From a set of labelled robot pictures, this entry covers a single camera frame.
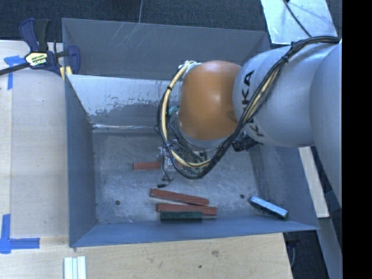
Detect grey flat block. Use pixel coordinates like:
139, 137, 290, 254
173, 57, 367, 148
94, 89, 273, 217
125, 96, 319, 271
249, 196, 289, 221

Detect black cylinder on white bracket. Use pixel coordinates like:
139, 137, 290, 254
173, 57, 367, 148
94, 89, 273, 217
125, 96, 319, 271
231, 131, 259, 153

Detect grey metal bin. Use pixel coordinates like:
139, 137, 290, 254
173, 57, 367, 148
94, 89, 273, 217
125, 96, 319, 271
61, 17, 321, 248

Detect dark green flat block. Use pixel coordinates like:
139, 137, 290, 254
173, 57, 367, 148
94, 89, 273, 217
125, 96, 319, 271
160, 210, 203, 223

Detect pale wood board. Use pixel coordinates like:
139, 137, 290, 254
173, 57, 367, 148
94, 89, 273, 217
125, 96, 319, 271
10, 68, 70, 239

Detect red-brown flat block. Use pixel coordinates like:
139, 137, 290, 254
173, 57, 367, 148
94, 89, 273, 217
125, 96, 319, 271
149, 188, 210, 206
133, 160, 162, 171
156, 203, 219, 216

